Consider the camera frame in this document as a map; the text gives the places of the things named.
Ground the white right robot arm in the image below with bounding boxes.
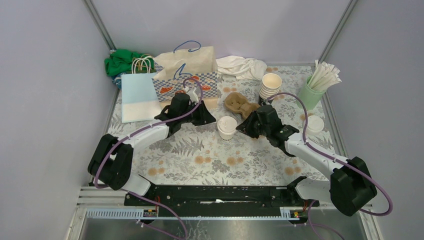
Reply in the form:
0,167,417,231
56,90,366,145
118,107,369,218
236,105,377,217

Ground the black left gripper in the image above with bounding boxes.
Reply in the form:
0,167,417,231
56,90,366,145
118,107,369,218
179,100,216,126

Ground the green cloth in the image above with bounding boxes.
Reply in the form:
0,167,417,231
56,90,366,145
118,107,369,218
104,49,156,77

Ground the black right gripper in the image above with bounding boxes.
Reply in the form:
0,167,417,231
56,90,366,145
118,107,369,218
235,110,270,139

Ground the floral tablecloth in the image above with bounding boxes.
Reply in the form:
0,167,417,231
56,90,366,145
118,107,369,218
107,66,336,186

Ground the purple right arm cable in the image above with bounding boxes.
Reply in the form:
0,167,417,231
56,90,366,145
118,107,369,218
265,92,394,240

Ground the blue checkered paper bag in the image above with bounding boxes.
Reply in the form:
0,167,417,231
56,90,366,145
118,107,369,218
152,41,219,109

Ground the white coffee lid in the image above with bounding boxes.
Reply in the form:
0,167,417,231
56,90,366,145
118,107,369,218
217,116,238,131

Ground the white paper coffee cup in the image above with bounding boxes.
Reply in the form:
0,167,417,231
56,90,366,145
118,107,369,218
218,128,237,141

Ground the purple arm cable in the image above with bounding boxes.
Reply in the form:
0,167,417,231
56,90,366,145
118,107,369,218
265,92,394,240
93,78,204,240

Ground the green straw holder cup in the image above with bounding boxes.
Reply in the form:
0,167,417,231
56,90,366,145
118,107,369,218
297,76,326,111

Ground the stack of black paper cups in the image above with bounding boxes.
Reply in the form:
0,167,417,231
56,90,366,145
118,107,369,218
258,73,283,105

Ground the light blue paper bag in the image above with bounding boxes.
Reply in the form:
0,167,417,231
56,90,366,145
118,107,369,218
121,55,161,123

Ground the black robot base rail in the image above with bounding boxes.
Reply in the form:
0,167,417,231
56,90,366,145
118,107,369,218
124,176,320,218

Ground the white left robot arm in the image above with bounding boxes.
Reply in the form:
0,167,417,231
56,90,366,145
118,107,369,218
87,93,216,206

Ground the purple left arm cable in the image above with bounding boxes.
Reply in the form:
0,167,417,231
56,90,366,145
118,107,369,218
93,78,204,240

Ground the white cloth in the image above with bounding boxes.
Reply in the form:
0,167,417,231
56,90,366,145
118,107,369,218
216,55,268,81

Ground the stack of white lids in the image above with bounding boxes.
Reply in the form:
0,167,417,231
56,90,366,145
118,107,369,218
305,115,325,136

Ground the bundle of white wrapped straws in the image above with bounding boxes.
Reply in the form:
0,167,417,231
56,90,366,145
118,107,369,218
306,59,342,92

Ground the stack of brown cup carriers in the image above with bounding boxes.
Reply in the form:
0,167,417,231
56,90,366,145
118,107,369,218
223,92,260,120

